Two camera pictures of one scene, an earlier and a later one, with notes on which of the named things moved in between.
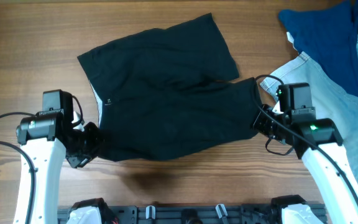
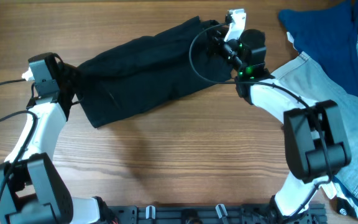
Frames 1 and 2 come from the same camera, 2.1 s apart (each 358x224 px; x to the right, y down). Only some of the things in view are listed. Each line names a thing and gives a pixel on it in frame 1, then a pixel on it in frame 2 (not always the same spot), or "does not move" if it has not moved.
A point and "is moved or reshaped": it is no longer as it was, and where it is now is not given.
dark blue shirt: (330, 34) does not move
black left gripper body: (87, 145) -> (71, 76)
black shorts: (168, 91) is moved or reshaped
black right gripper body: (266, 126) -> (227, 50)
